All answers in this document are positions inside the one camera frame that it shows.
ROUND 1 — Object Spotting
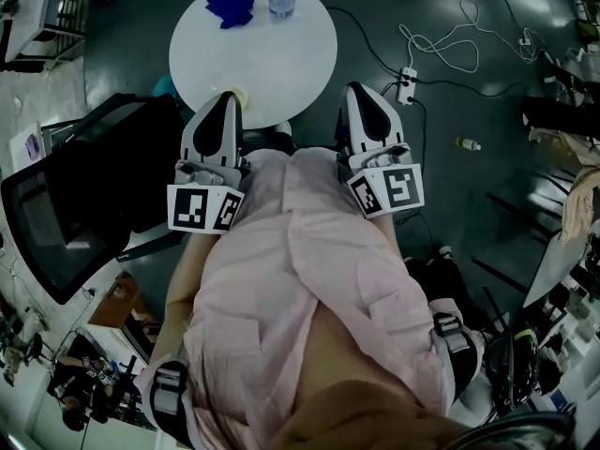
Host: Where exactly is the brown wooden cabinet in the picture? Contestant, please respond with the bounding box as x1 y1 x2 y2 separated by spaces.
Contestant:
87 271 158 341

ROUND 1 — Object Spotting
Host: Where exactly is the dark headset rim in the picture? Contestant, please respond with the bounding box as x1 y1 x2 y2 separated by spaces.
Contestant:
444 412 578 450

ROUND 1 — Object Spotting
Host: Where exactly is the black cable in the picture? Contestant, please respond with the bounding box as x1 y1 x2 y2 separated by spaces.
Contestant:
325 6 405 80
414 78 529 98

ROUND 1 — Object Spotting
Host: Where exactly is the yellow plastic cup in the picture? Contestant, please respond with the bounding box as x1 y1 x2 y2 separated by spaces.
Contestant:
223 86 249 111

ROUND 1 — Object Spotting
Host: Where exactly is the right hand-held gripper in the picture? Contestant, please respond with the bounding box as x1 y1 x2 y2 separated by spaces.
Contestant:
336 82 426 219

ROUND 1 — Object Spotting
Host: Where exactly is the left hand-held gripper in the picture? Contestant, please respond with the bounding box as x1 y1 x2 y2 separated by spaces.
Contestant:
166 92 250 236

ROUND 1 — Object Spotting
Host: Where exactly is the white cable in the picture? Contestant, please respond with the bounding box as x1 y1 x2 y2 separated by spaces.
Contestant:
397 0 548 74

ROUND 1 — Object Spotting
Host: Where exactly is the teal bag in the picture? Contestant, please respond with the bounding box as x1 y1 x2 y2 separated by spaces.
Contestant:
153 73 178 98

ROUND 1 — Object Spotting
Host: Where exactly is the black mesh office chair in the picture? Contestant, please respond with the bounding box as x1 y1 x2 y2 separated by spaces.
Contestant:
0 92 187 307

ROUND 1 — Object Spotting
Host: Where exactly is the person's head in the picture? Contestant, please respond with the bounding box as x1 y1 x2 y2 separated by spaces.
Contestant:
271 380 470 450

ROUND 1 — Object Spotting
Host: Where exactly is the round white table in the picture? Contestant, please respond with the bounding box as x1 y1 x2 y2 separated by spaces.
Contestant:
168 0 338 129

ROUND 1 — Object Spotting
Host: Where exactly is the person's left forearm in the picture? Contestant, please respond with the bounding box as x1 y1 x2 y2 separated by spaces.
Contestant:
158 232 217 360

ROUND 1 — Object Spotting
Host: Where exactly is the white power strip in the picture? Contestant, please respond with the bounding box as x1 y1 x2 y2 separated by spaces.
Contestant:
396 67 419 106

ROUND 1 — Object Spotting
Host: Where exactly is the blue cloth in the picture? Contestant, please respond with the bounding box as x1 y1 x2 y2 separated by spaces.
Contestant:
204 0 256 31

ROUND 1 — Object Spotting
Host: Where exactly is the pink shirt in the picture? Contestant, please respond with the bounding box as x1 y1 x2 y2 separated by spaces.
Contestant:
133 145 465 450

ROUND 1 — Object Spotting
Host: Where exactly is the black grey shoulder strap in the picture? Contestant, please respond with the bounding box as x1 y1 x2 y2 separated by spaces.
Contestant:
430 311 479 393
149 361 196 444

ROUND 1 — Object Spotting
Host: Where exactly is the black hard-shell backpack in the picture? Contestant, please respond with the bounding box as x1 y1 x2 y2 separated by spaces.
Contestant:
485 328 540 412

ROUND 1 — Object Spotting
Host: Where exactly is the person's right forearm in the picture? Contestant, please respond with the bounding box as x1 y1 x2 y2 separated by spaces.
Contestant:
374 213 409 264

